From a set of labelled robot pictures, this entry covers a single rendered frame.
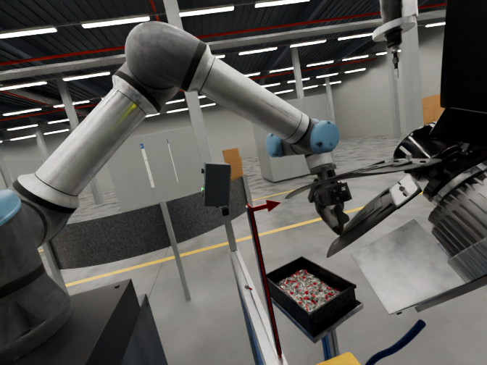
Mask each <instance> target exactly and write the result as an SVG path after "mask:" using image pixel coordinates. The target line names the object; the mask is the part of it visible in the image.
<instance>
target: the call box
mask: <svg viewBox="0 0 487 365"><path fill-rule="evenodd" d="M316 365H360V363H359V362H358V360H356V358H355V357H354V356H353V354H352V353H350V352H346V353H343V354H341V355H339V356H336V357H334V358H331V359H328V360H327V361H324V362H321V363H319V364H316Z"/></svg>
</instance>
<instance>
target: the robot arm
mask: <svg viewBox="0 0 487 365"><path fill-rule="evenodd" d="M125 56H126V60H127V61H126V62H125V63H124V64H123V66H121V68H119V70H118V71H116V73H115V74H113V76H112V81H113V89H112V90H111V91H110V92H109V93H108V94H107V95H106V96H105V97H104V98H103V99H102V100H101V102H100V103H99V104H98V105H97V106H96V107H95V108H94V109H93V111H92V112H91V113H90V114H89V115H88V116H87V117H86V118H85V119H84V120H83V121H82V122H81V123H80V124H79V125H78V126H77V128H76V129H75V130H74V131H73V132H72V133H71V134H70V135H69V137H68V138H67V139H66V140H65V141H64V142H63V143H62V144H61V146H60V147H59V148H58V149H57V150H56V151H55V152H54V153H53V154H52V155H51V156H50V157H49V158H48V159H47V160H46V161H45V163H44V164H43V165H42V166H41V167H40V168H39V169H38V170H37V172H36V173H33V174H29V175H20V176H19V177H18V178H17V179H16V180H15V181H14V182H13V183H12V184H11V185H10V186H9V187H8V189H7V190H0V365H9V364H11V363H13V362H15V361H16V360H18V359H19V358H22V357H23V356H24V355H26V354H28V353H29V352H31V351H32V350H34V349H35V348H37V347H38V346H39V345H41V344H42V343H44V342H45V341H46V340H48V339H49V338H50V337H51V336H52V335H53V334H54V333H56V332H57V331H58V330H59V329H60V328H61V327H62V326H63V325H64V324H65V323H66V321H67V320H68V319H69V318H70V316H71V315H72V312H73V304H72V301H71V299H70V297H69V295H68V294H67V293H66V292H65V291H63V289H61V287H60V286H58V284H56V283H55V281H53V279H52V278H50V276H48V275H47V273H46V270H45V268H44V266H43V263H42V260H41V257H40V255H39V252H38V248H39V247H41V246H42V245H43V244H44V243H46V242H48V241H50V240H51V239H53V238H55V237H56V236H57V235H58V234H60V232H61V231H62V230H63V229H64V228H65V226H66V224H67V222H68V219H69V218H70V216H71V215H72V214H73V213H74V212H75V210H76V209H77V208H78V207H79V205H80V203H79V199H78V195H79V194H80V193H81V192H82V190H83V189H84V188H85V187H86V186H87V184H89V183H90V181H91V180H92V179H93V178H94V177H95V175H96V174H97V173H98V172H99V170H100V169H101V168H102V167H103V166H104V165H105V164H106V163H107V162H108V160H109V159H110V158H111V157H112V155H113V154H114V153H115V152H116V151H117V149H118V148H119V147H121V145H122V144H123V143H124V142H125V140H126V139H127V138H128V137H129V136H130V134H131V133H132V132H133V131H134V130H135V129H136V128H137V127H138V125H139V124H140V123H141V122H142V121H143V119H144V118H145V117H146V116H147V115H157V114H158V113H159V111H160V110H161V109H162V108H163V107H164V105H165V104H166V103H168V102H170V101H172V100H173V99H174V98H175V97H176V96H177V94H178V91H179V90H180V89H182V90H183V91H185V92H187V93H190V92H192V91H196V92H198V93H200V94H201V95H203V96H206V97H207V98H209V99H211V100H213V101H214V102H216V103H218V104H219V105H221V106H224V107H225V108H227V109H229V110H231V111H232V112H234V113H236V114H238V115H240V116H241V117H243V118H245V119H247V120H248V121H250V122H253V123H254V124H255V125H258V126H260V127H261V128H263V129H265V130H266V131H268V132H270V134H269V135H268V136H267V138H266V141H265V145H266V149H267V152H268V154H269V155H270V156H271V157H272V158H276V157H280V158H281V157H282V156H293V155H303V154H304V156H305V159H306V162H307V166H308V169H309V170H311V171H310V173H311V175H317V179H314V181H313V182H314V183H315V182H317V181H321V180H324V179H327V178H329V177H332V176H335V175H336V173H335V170H334V169H336V164H332V163H333V161H332V159H331V155H330V152H331V151H332V150H333V149H334V148H335V147H336V146H337V145H338V141H339V131H338V128H337V126H336V125H335V124H334V123H333V122H331V121H328V120H325V121H323V120H320V121H319V120H318V119H312V118H310V117H308V116H307V115H306V114H304V113H302V112H300V111H299V110H298V109H296V108H295V107H293V106H292V105H290V104H288V103H287V102H285V101H284V100H282V99H281V98H279V97H277V96H276V95H274V94H273V93H271V92H269V91H268V90H266V89H265V88H263V87H262V86H260V85H259V84H257V83H255V82H254V81H253V80H251V79H249V78H247V77H246V76H245V75H243V74H241V73H240V72H238V71H237V70H235V69H233V68H232V67H230V66H229V65H227V64H226V63H224V62H223V61H221V60H219V59H218V58H217V57H215V56H213V55H212V54H211V52H210V49H209V46H208V45H207V44H205V43H204V42H203V41H201V40H199V39H198V38H196V37H195V36H193V35H191V34H190V33H187V32H186V31H184V30H181V29H180V28H177V27H175V26H173V25H170V24H167V23H165V22H158V21H149V22H143V23H141V24H139V25H137V26H135V27H134V28H133V29H132V30H131V31H130V33H129V35H128V37H127V39H126V43H125ZM338 181H340V180H337V181H333V182H327V183H324V184H321V185H317V186H314V187H312V188H311V189H310V192H309V195H308V200H309V202H310V203H313V202H314V203H315V208H316V211H317V213H318V214H319V216H320V217H321V219H322V220H323V221H324V222H325V223H326V225H327V226H329V228H330V229H331V230H332V231H334V233H335V234H337V235H341V233H342V232H343V230H344V224H346V223H347V222H349V220H350V218H349V215H348V214H346V213H344V202H346V201H350V200H351V199H352V197H351V193H350V190H349V186H348V184H347V182H343V183H342V182H341V181H340V182H338ZM346 187H347V188H346ZM332 205H335V206H333V208H332V209H331V210H330V208H329V207H327V206H332Z"/></svg>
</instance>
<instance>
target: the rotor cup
mask: <svg viewBox="0 0 487 365"><path fill-rule="evenodd" d="M435 123H436V122H430V123H428V124H425V125H423V126H421V127H419V128H417V129H416V130H413V131H412V132H411V133H410V134H409V135H407V136H406V137H405V138H404V139H403V140H402V141H401V142H400V144H399V145H398V146H397V147H396V150H395V151H394V155H393V158H394V160H396V159H406V155H407V154H405V153H404V152H403V151H402V150H401V149H400V147H401V146H403V147H404V148H405V149H406V150H408V152H410V153H411V154H412V158H413V159H441V162H438V163H435V164H443V165H444V166H443V167H436V168H430V169H420V170H418V169H414V170H413V173H408V174H409V175H410V176H412V177H413V178H414V179H415V180H416V181H418V182H421V183H426V182H428V184H427V185H426V186H425V188H424V190H423V196H424V197H425V198H426V199H427V200H428V201H430V202H433V198H434V196H436V195H437V194H438V192H439V191H440V189H442V188H443V187H444V186H445V185H446V184H447V183H449V182H450V181H451V180H453V179H454V178H455V177H456V176H458V175H460V174H461V173H463V172H464V171H466V170H468V169H470V168H471V167H474V166H476V165H478V164H480V163H481V162H484V161H486V160H487V148H482V149H478V150H476V151H473V152H471V150H472V144H469V143H462V142H458V141H455V140H448V139H444V138H437V137H433V136H429V134H430V132H431V130H432V129H433V127H432V126H430V125H432V124H435ZM470 152H471V153H470Z"/></svg>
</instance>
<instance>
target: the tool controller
mask: <svg viewBox="0 0 487 365"><path fill-rule="evenodd" d="M201 173H202V174H204V179H203V188H204V197H203V199H204V206H215V207H216V208H219V207H220V206H226V205H227V206H229V202H230V199H233V195H232V193H230V179H231V178H230V176H231V175H230V174H231V165H230V164H226V163H224V162H214V161H205V162H204V168H201Z"/></svg>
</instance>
